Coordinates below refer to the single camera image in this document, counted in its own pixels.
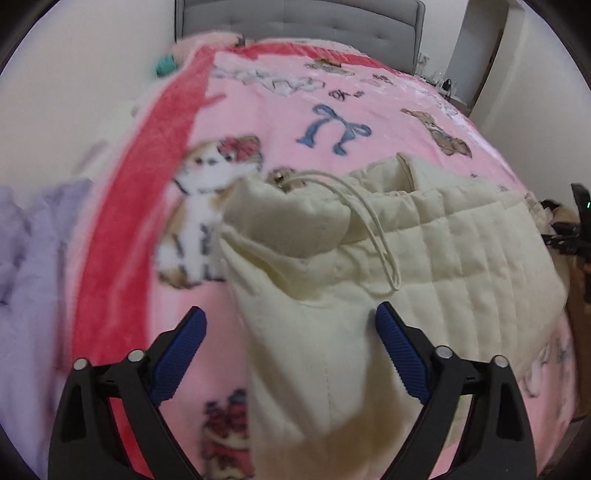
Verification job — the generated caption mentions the lavender cloth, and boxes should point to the lavender cloth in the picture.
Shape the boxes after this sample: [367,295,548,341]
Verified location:
[0,178,99,464]

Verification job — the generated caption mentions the cluttered nightstand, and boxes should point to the cluttered nightstand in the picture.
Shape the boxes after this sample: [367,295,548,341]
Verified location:
[418,51,468,104]

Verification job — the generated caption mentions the white door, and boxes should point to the white door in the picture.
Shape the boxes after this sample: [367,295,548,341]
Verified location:
[464,0,509,117]

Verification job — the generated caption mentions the cream quilted jacket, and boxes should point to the cream quilted jacket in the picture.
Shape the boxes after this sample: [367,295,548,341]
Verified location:
[217,154,570,480]

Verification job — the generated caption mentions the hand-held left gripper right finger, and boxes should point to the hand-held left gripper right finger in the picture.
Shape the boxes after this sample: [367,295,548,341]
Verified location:
[375,301,539,480]

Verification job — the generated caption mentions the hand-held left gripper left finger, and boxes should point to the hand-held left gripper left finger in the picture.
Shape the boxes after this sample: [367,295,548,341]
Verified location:
[47,305,208,480]

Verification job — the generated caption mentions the brown object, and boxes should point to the brown object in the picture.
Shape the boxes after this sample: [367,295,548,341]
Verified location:
[538,198,591,329]

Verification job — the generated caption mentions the grey tufted headboard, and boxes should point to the grey tufted headboard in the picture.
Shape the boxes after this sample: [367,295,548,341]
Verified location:
[175,0,426,75]

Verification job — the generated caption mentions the pink pillow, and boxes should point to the pink pillow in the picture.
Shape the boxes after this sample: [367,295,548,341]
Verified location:
[173,32,245,61]

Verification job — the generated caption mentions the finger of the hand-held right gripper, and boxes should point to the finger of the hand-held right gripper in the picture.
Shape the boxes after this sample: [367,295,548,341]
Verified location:
[542,222,591,257]

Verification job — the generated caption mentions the pink printed blanket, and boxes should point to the pink printed blanket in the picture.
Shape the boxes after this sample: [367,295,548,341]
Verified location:
[69,39,578,480]

